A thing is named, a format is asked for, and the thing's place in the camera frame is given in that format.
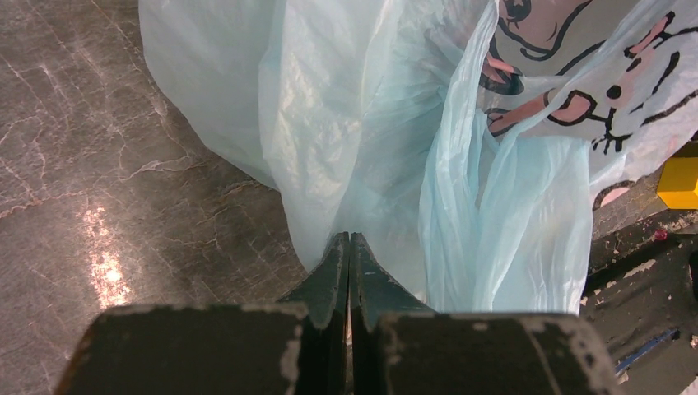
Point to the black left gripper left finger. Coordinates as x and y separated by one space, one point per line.
294 345

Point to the yellow toy block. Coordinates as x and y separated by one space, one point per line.
677 186

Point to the light blue printed plastic bag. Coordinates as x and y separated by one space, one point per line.
468 141

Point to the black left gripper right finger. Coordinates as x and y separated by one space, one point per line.
401 346

